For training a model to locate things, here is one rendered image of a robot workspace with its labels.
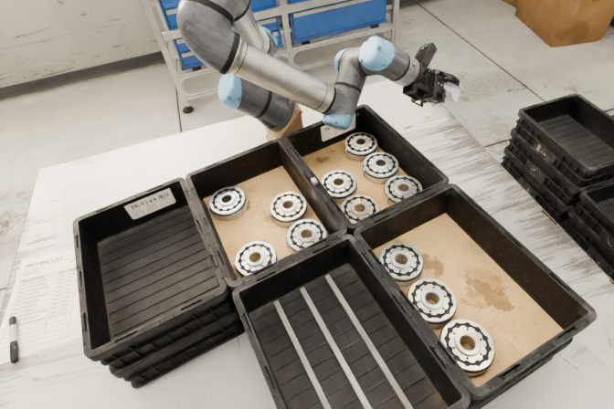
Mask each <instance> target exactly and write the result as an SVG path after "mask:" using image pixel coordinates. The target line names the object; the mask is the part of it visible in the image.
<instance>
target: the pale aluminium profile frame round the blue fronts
mask: <svg viewBox="0 0 614 409"><path fill-rule="evenodd" d="M341 1H345V0H305V1H301V2H297V3H293V4H288V5H286V0H279V4H280V6H276V7H272V8H268V9H264V10H259V11H256V12H252V14H253V15H254V17H255V20H261V19H264V18H269V17H273V16H281V22H282V28H281V39H282V45H283V47H277V50H276V53H275V54H274V57H279V56H281V58H282V60H283V61H284V62H286V63H288V64H290V65H292V66H294V67H296V68H298V69H300V70H302V71H304V70H308V69H312V68H318V67H322V66H326V65H330V64H333V63H334V59H335V56H333V57H329V58H323V59H319V60H315V61H312V62H307V63H303V64H300V65H298V64H296V63H294V61H293V58H294V56H295V55H296V53H298V52H299V51H303V50H306V49H311V48H315V47H321V46H325V45H329V44H333V43H337V42H341V41H345V40H348V39H352V38H357V37H363V36H367V35H371V34H374V33H376V34H377V35H378V36H379V37H381V38H383V39H386V40H388V41H389V42H391V43H392V44H393V45H394V46H395V45H396V43H397V21H398V9H399V0H392V5H387V6H386V10H388V9H392V10H391V16H390V15H389V14H388V13H386V23H385V24H382V25H379V24H377V25H372V26H369V27H367V28H363V29H358V30H355V31H351V32H347V33H342V34H339V35H335V36H331V37H324V38H320V39H316V40H313V41H310V40H308V41H303V42H301V43H300V44H297V45H293V46H292V45H291V34H290V32H291V26H289V20H288V14H289V13H292V12H297V11H301V10H305V9H309V8H313V7H317V6H321V5H329V4H333V3H337V2H341ZM142 3H143V7H144V9H145V12H146V14H147V16H148V18H149V21H150V23H151V26H152V29H153V32H154V34H155V37H156V39H157V42H158V44H159V47H160V49H161V51H162V53H163V56H164V60H165V62H166V65H167V67H168V69H169V71H170V74H171V76H172V79H173V81H174V84H175V87H176V89H177V92H178V94H179V97H180V99H181V101H182V103H183V106H184V107H185V108H183V113H190V112H192V111H193V110H194V109H193V107H191V106H189V103H188V100H190V99H193V98H197V97H201V96H205V95H208V94H212V93H216V92H218V85H214V86H210V87H206V88H202V89H196V90H192V91H190V90H186V89H185V83H184V80H185V79H188V78H192V77H196V76H200V75H204V74H207V73H211V72H215V70H213V69H211V68H209V67H208V66H204V67H201V66H199V67H195V68H192V69H189V70H186V71H183V67H182V64H181V62H180V59H179V57H178V54H177V52H176V49H175V44H174V42H173V39H176V38H179V37H182V36H181V34H180V31H179V28H177V29H174V30H169V29H168V26H167V24H166V22H165V19H164V15H163V12H162V9H161V7H160V5H159V2H158V0H153V1H149V0H142ZM153 6H156V8H157V10H158V13H159V16H160V17H161V20H162V23H163V25H164V30H165V32H161V29H160V27H159V25H158V22H157V20H156V17H155V14H154V11H153V9H152V7H153ZM387 30H390V37H389V36H388V35H387V34H386V33H385V32H384V31H387ZM167 40H168V48H169V51H168V48H167V45H166V44H165V41H167Z"/></svg>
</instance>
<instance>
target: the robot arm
mask: <svg viewBox="0 0 614 409"><path fill-rule="evenodd" d="M250 4H251V0H180V2H179V5H178V7H177V14H176V19H177V25H178V28H179V31H180V34H181V36H182V38H183V40H184V41H185V43H186V45H187V46H188V47H189V49H190V50H191V51H192V52H193V54H194V55H195V56H196V57H197V58H198V59H199V60H200V61H201V62H203V63H204V64H205V65H206V66H208V67H209V68H211V69H213V70H215V71H216V72H218V73H221V74H223V75H222V76H221V78H220V81H219V84H218V96H219V99H220V101H221V102H222V103H223V104H225V105H227V106H229V107H230V108H231V109H232V110H238V111H240V112H242V113H245V114H247V115H249V116H251V117H253V118H255V119H257V120H258V121H260V122H261V123H262V124H263V125H264V126H265V127H266V128H267V129H269V130H271V131H280V130H282V129H283V128H284V127H285V126H286V125H287V124H288V122H289V121H290V119H291V116H292V114H293V112H294V108H295V102H297V103H300V104H301V105H303V106H305V107H308V108H310V109H312V110H316V111H318V112H320V113H321V114H323V123H324V124H326V125H327V126H329V127H332V128H335V129H337V130H343V131H344V130H347V129H348V128H349V127H350V124H351V122H352V119H353V117H354V115H355V110H356V107H357V104H358V101H359V99H360V96H361V93H362V90H363V87H364V85H365V80H366V77H367V76H374V75H380V76H383V77H385V78H386V79H389V80H391V81H393V82H395V83H396V84H398V85H399V86H402V87H403V92H402V93H403V94H405V95H407V96H409V97H410V98H411V102H413V103H415V104H417V105H419V106H420V107H422V108H423V104H424V103H428V102H429V103H431V106H432V107H435V105H436V104H438V103H441V102H443V103H444V101H445V98H446V91H447V92H448V93H449V94H450V96H451V99H452V101H453V102H457V101H458V99H459V96H460V93H463V94H464V92H465V90H464V87H463V86H462V84H461V83H460V81H459V80H458V79H457V78H456V77H455V76H454V75H452V74H450V73H446V72H445V71H441V70H438V69H430V68H428V66H429V63H430V61H431V60H432V58H433V57H434V55H435V53H436V51H437V48H436V46H435V45H434V43H433V42H431V43H429V44H425V45H424V46H422V47H420V49H419V50H418V53H417V54H416V56H415V57H414V58H413V57H411V56H410V55H409V54H407V53H406V52H404V51H403V50H401V49H399V48H398V47H396V46H394V45H393V44H392V43H391V42H389V41H388V40H386V39H383V38H381V37H370V38H369V39H368V40H366V41H365V42H364V44H363V45H362V46H361V47H349V48H346V49H343V50H341V51H339V52H338V53H337V55H336V56H335V59H334V68H335V71H336V72H337V74H338V75H337V78H336V81H335V83H334V85H333V86H332V85H330V84H328V83H326V82H324V81H322V80H320V79H318V78H316V77H314V76H312V75H310V74H308V73H306V72H304V71H302V70H300V69H298V68H296V67H294V66H292V65H290V64H288V63H286V62H284V61H282V60H280V59H278V58H275V57H274V54H275V53H276V50H277V45H278V41H277V38H276V37H275V36H274V34H273V33H271V32H270V31H269V30H268V29H267V28H265V27H263V26H259V25H258V24H257V22H256V20H255V17H254V15H253V14H252V11H251V9H250ZM443 82H444V83H443ZM418 100H420V104H418V103H416V102H415V101H418Z"/></svg>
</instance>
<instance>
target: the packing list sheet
mask: <svg viewBox="0 0 614 409"><path fill-rule="evenodd" d="M12 316H15V317H16V326H17V343H18V356H19V358H20V357H23V356H26V355H28V354H31V353H34V352H37V351H42V350H45V349H47V348H50V347H53V346H55V345H58V344H60V343H63V342H66V341H71V340H74V339H77V338H79V337H81V321H80V311H79V291H78V281H77V270H76V259H75V249H74V248H72V249H69V250H65V251H60V252H57V253H53V254H49V255H45V256H41V257H33V258H28V259H23V260H22V261H21V265H20V269H18V270H17V274H16V283H15V285H14V288H13V291H12V294H11V297H10V300H9V302H8V305H7V308H6V311H5V315H4V318H3V321H2V324H1V327H0V364H2V363H5V362H10V343H9V318H10V317H12Z"/></svg>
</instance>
